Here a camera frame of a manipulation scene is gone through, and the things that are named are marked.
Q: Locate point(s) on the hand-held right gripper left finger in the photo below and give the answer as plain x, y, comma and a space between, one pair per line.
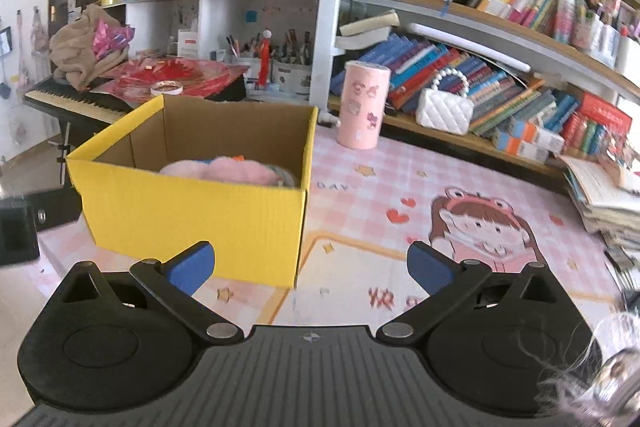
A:
192, 264

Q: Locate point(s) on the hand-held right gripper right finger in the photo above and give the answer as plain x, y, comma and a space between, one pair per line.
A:
430, 264

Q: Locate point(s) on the yellow cardboard box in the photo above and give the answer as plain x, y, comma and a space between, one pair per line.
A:
200, 227

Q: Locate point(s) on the pink plush toy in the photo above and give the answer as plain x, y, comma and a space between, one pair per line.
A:
225, 172

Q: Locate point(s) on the pink printed desk mat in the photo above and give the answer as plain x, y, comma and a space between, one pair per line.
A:
360, 217

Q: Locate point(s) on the black piano keyboard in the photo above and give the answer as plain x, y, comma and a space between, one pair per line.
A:
70, 99

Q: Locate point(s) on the orange white box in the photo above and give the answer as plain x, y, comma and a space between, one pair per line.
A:
537, 134
520, 149

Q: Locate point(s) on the white quilted handbag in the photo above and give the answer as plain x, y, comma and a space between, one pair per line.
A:
445, 112

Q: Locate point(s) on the pink cylinder container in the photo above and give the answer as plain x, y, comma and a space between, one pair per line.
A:
362, 107

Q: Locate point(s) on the small lying bottle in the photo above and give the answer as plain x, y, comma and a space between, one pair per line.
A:
330, 118

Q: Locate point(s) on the white tape roll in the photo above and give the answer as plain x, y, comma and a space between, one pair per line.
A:
167, 88

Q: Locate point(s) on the stack of workbooks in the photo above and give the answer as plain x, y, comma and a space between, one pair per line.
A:
600, 202

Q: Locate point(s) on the row of leaning books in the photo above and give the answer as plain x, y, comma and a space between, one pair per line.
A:
490, 92

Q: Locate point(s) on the brown cloth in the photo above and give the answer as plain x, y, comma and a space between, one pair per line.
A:
72, 52

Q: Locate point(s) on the red paper decorations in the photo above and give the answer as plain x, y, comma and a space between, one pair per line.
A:
190, 77

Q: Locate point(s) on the grey fuzzy strands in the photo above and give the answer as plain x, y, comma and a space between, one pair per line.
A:
575, 387

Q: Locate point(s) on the white pen holder with brushes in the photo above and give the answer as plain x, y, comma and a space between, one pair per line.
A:
250, 67
292, 79

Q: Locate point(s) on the set of red green books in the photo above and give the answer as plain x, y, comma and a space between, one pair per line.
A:
590, 134

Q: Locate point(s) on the red pen white ball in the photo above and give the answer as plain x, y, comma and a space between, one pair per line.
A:
265, 62

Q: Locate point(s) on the shiny pink wrapping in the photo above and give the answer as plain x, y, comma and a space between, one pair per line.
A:
112, 37

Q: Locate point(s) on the white box red label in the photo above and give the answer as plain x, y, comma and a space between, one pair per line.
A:
189, 44

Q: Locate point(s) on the red boxed dictionary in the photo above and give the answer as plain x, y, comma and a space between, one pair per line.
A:
605, 109

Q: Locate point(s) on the white side shelf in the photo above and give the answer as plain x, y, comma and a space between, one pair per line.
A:
150, 22

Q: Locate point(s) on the clear pen holder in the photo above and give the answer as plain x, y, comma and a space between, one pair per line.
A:
595, 32

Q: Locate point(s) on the colourful striped bottle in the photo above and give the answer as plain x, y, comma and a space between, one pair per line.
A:
565, 12

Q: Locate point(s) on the white square pen holder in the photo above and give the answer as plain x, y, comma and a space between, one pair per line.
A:
630, 54

